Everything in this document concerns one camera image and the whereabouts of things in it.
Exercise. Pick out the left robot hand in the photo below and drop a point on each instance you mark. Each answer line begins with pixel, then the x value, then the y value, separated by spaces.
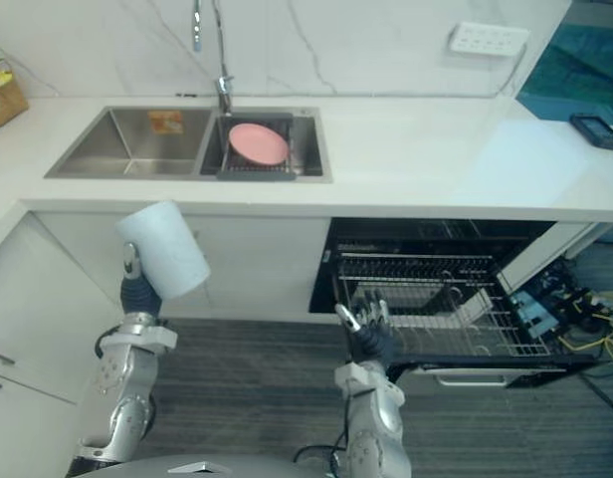
pixel 137 294

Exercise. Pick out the grey robot torso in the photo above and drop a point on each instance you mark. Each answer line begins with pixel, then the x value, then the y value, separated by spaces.
pixel 197 467

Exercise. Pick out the orange sticker label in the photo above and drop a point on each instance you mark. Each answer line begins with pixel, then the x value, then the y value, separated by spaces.
pixel 165 122

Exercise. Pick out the black dishwasher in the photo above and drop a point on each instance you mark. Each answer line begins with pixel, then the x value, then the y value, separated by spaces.
pixel 436 269

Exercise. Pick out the black handheld device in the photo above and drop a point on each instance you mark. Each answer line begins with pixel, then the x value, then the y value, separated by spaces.
pixel 597 130

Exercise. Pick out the chrome pull-down faucet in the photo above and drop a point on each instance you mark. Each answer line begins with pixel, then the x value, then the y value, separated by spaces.
pixel 219 60

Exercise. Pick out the black sink drain rack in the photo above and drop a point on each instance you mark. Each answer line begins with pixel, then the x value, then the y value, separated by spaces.
pixel 259 149

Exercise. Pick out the white drawer cabinet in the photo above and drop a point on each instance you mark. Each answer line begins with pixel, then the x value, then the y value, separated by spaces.
pixel 28 338

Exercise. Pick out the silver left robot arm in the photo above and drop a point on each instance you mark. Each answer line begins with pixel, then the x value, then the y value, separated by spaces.
pixel 122 393

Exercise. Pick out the blue glass tank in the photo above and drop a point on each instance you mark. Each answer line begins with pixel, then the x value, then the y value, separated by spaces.
pixel 575 65

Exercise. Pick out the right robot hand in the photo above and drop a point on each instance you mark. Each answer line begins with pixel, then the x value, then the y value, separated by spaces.
pixel 373 333

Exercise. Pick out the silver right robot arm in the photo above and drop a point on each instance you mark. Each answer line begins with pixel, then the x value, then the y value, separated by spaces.
pixel 378 423

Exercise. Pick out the white power strip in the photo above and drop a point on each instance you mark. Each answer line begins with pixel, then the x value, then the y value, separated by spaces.
pixel 486 38

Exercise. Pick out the pink plate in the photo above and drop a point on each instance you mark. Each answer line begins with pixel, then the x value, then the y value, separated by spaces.
pixel 259 145

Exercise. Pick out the white cabinet door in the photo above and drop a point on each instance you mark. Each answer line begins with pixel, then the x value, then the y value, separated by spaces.
pixel 257 264

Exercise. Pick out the white cup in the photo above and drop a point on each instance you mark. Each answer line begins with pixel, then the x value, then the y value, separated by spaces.
pixel 163 249

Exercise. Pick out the stainless steel double sink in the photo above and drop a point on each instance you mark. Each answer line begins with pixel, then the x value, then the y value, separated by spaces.
pixel 187 144

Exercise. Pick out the brown woven bag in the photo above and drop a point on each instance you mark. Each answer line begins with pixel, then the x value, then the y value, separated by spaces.
pixel 4 97

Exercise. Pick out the dishwasher door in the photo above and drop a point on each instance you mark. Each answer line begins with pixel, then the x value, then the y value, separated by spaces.
pixel 490 371

